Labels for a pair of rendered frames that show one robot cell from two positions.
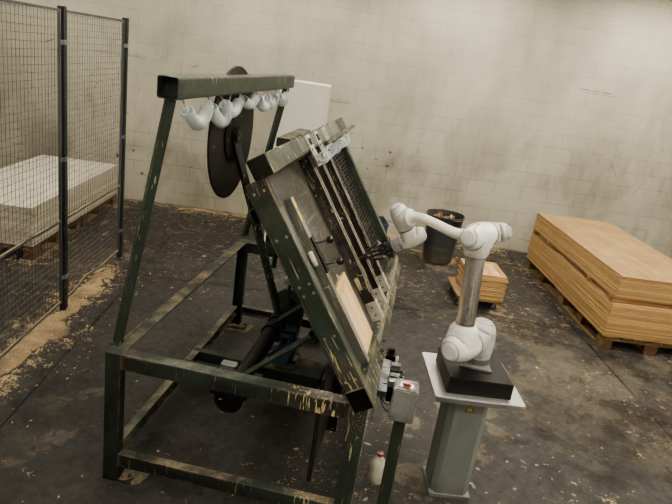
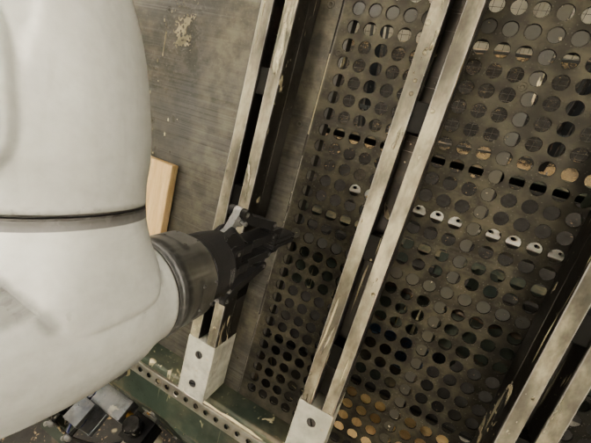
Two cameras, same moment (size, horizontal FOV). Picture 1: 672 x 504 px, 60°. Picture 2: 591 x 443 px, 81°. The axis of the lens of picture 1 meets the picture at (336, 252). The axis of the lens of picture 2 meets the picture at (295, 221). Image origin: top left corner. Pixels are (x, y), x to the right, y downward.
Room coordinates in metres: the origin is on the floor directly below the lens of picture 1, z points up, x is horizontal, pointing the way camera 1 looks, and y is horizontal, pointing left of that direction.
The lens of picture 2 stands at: (3.59, -0.49, 1.63)
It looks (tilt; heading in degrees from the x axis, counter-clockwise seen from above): 45 degrees down; 112
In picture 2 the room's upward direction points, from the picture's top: straight up
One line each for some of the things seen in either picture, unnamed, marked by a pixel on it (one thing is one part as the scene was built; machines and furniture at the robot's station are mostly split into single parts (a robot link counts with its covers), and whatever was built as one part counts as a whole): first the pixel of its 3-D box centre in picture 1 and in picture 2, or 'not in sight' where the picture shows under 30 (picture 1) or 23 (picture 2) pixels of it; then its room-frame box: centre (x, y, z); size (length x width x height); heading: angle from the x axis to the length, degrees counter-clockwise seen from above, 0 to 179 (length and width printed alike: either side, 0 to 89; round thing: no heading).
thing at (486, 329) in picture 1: (479, 337); not in sight; (3.02, -0.87, 1.01); 0.18 x 0.16 x 0.22; 138
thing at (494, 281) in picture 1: (475, 282); not in sight; (6.27, -1.61, 0.20); 0.61 x 0.53 x 0.40; 3
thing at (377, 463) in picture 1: (377, 466); not in sight; (2.96, -0.44, 0.10); 0.10 x 0.10 x 0.20
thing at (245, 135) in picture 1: (235, 134); not in sight; (3.61, 0.71, 1.85); 0.80 x 0.06 x 0.80; 173
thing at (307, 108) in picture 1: (296, 166); not in sight; (7.25, 0.64, 1.03); 0.61 x 0.58 x 2.05; 3
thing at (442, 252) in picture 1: (441, 237); not in sight; (7.55, -1.36, 0.33); 0.52 x 0.51 x 0.65; 3
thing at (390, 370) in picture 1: (391, 380); (77, 402); (2.97, -0.42, 0.69); 0.50 x 0.14 x 0.24; 173
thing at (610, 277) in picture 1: (605, 276); not in sight; (6.66, -3.20, 0.39); 2.46 x 1.05 x 0.78; 3
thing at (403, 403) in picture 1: (403, 401); not in sight; (2.52, -0.44, 0.84); 0.12 x 0.12 x 0.18; 83
